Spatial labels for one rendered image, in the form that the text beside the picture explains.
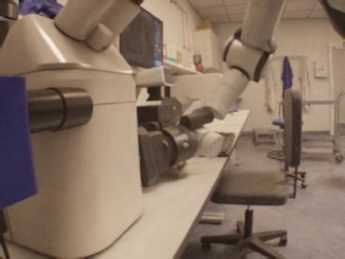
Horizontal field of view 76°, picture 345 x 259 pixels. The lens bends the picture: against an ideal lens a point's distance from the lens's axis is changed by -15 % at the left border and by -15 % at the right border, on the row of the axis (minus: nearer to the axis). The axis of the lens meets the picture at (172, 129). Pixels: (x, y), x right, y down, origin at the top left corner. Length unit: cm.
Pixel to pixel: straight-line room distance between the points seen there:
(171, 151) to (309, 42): 592
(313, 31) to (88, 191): 628
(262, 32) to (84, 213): 57
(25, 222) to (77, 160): 12
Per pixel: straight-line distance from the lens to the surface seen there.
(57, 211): 30
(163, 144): 54
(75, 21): 32
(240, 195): 125
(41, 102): 23
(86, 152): 29
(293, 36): 631
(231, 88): 67
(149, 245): 35
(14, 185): 20
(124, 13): 37
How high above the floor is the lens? 94
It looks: 7 degrees down
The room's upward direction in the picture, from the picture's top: 3 degrees counter-clockwise
